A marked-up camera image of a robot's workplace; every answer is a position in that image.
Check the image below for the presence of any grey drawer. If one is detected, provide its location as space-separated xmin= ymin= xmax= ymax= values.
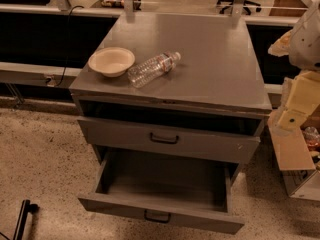
xmin=78 ymin=117 xmax=260 ymax=164
xmin=78 ymin=149 xmax=244 ymax=234

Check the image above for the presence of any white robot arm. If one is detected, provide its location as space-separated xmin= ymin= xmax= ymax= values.
xmin=268 ymin=0 xmax=320 ymax=132

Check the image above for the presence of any grey drawer cabinet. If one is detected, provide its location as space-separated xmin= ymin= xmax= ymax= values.
xmin=70 ymin=12 xmax=271 ymax=177

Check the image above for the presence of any plastic bottle in box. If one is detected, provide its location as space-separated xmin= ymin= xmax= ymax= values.
xmin=302 ymin=127 xmax=320 ymax=150

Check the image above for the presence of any open cardboard box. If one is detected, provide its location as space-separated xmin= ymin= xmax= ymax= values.
xmin=267 ymin=112 xmax=320 ymax=201

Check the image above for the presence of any black office chair base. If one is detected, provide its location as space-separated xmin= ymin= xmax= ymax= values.
xmin=216 ymin=0 xmax=262 ymax=15

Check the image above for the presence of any clear plastic water bottle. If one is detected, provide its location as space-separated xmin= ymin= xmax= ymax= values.
xmin=128 ymin=52 xmax=181 ymax=88

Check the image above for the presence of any cream plastic bowl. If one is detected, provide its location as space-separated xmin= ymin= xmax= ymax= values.
xmin=88 ymin=47 xmax=135 ymax=77

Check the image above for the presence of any black metal stand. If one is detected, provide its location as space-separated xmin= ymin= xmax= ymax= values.
xmin=13 ymin=199 xmax=39 ymax=240

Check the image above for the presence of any black cable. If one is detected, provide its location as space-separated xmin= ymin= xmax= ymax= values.
xmin=54 ymin=5 xmax=85 ymax=88

